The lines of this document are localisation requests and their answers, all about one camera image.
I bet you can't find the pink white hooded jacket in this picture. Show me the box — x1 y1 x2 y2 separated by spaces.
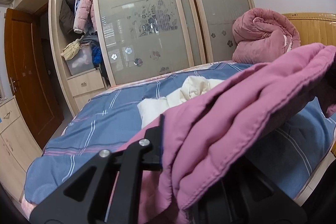
131 43 335 223

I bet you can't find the grey folded clothes pile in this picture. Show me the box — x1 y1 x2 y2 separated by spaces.
80 32 100 46

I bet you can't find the lower wardrobe drawer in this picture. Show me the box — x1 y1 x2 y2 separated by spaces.
74 89 106 111

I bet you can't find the wardrobe drawer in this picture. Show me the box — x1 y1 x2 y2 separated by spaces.
74 89 106 111
67 69 105 97

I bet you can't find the beige side cabinet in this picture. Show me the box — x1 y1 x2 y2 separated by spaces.
0 97 42 202

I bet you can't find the upper wardrobe drawer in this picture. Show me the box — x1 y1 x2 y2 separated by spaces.
67 69 105 97

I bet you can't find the clear plastic storage box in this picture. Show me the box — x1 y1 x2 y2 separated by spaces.
66 46 95 76

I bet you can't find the brown wooden door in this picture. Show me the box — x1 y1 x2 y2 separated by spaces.
4 9 64 148

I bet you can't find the blue garment in wardrobe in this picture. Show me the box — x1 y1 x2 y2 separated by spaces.
91 44 102 67

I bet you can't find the yellow cloth on box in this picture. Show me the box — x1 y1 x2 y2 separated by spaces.
61 36 84 61

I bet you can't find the left frosted sliding wardrobe door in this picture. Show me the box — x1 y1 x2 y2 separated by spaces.
94 0 205 85

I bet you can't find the hanging pink puffer jacket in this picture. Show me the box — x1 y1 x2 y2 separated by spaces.
73 0 97 34

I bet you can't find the hanging dark jacket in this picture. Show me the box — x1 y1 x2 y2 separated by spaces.
59 0 75 35

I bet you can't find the rolled pink quilt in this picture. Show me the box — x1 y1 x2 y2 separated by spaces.
232 8 301 64

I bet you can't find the wooden bed headboard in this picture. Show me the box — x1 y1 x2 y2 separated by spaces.
284 12 336 46

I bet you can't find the beige wooden wardrobe frame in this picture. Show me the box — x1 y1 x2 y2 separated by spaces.
12 0 111 117

